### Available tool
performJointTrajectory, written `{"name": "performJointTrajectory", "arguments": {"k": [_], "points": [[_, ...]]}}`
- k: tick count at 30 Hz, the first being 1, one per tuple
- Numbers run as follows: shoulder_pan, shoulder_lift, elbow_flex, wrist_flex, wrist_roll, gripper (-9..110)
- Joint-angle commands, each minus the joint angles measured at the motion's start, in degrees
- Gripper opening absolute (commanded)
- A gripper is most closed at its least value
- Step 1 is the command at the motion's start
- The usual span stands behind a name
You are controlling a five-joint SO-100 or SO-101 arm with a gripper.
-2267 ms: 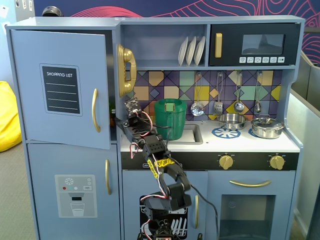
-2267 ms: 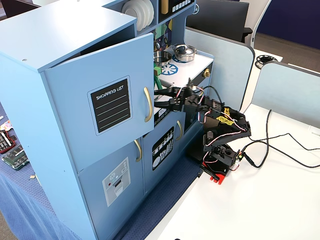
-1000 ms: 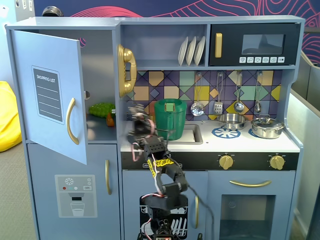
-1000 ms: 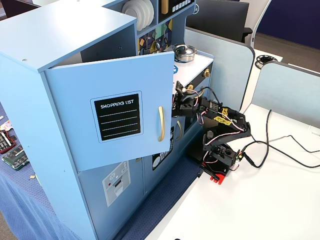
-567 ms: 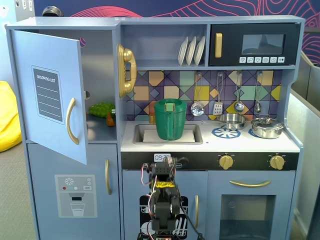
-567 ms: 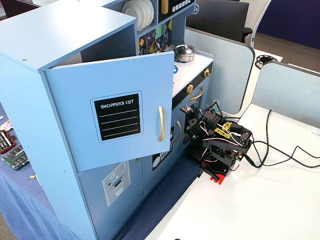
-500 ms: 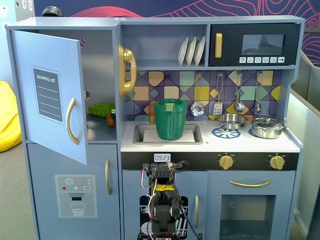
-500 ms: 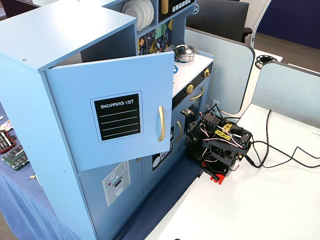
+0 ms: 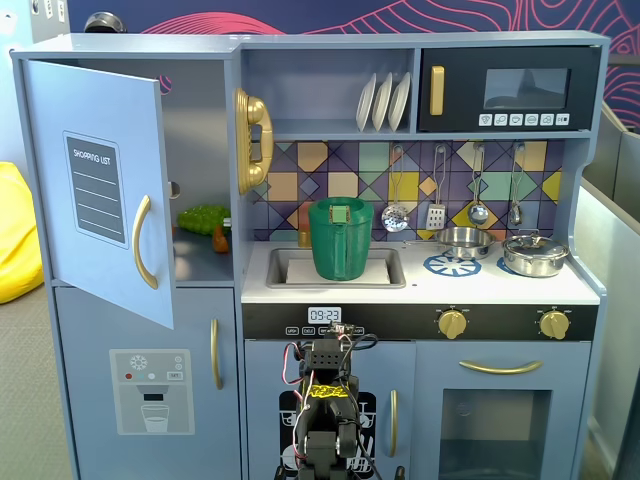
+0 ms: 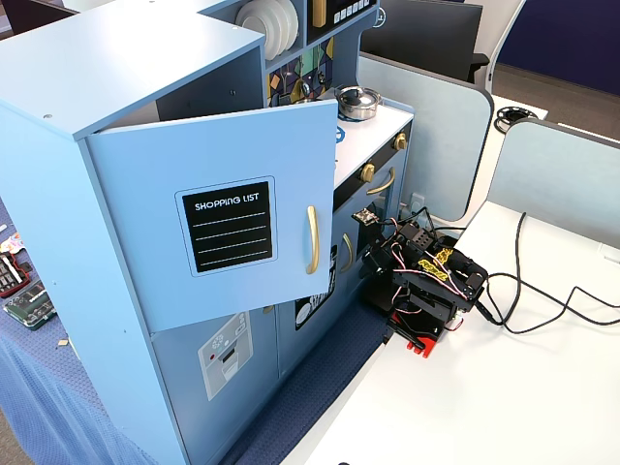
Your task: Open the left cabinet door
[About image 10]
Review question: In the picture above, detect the white curved frame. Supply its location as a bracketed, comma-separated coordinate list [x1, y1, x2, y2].
[483, 0, 529, 96]

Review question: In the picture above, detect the black data cable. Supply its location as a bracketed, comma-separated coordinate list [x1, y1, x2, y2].
[485, 270, 620, 326]

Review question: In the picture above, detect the gold dishwasher door handle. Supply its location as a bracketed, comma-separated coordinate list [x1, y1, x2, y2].
[339, 232, 355, 274]

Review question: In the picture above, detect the large light blue desk divider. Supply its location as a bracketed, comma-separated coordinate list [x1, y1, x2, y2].
[356, 51, 496, 225]

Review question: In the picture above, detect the black and red tool case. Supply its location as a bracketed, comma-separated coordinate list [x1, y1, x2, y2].
[0, 251, 35, 299]

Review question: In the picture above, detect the red table clamp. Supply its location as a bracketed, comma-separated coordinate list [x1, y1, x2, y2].
[387, 309, 438, 361]

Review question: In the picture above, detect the blue toy kitchen cabinet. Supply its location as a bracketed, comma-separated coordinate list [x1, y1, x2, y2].
[0, 0, 416, 465]

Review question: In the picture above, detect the cabinet door with dispenser print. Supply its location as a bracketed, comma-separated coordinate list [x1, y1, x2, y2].
[149, 301, 282, 464]

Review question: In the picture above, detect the black power cable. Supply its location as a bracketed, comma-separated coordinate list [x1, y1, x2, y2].
[476, 210, 620, 337]

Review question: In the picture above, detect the clear screwdriver bit box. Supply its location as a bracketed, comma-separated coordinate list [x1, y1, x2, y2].
[3, 281, 56, 332]

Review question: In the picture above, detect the white plate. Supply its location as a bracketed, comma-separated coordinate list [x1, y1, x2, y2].
[251, 0, 291, 58]
[235, 1, 278, 49]
[278, 0, 300, 52]

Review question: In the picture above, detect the blue oven door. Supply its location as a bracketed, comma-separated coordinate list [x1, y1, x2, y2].
[356, 150, 409, 272]

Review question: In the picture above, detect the small camera circuit board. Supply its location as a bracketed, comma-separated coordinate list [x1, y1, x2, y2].
[351, 207, 381, 227]

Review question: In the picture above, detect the gold oven door handle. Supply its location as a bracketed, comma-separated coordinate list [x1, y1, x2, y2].
[365, 167, 396, 197]

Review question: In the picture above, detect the steel pot with lid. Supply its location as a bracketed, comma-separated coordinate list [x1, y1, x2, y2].
[334, 85, 385, 123]

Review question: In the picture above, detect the black toy microwave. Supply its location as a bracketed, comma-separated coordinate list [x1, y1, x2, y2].
[307, 0, 380, 46]

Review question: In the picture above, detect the gold shopping list door handle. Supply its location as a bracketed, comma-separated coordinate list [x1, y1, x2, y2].
[305, 204, 322, 275]

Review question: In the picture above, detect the cabinet door with shopping list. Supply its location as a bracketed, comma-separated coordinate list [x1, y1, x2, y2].
[85, 99, 339, 334]

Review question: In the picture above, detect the small light blue desk divider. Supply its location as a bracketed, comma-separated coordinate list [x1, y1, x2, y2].
[463, 117, 620, 254]

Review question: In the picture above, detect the black tape spool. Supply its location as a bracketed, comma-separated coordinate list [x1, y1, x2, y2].
[493, 106, 541, 134]

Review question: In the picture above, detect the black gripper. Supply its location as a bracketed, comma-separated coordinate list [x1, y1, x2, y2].
[357, 237, 397, 313]

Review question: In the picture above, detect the black office chair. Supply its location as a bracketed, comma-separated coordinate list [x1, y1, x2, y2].
[466, 51, 492, 85]

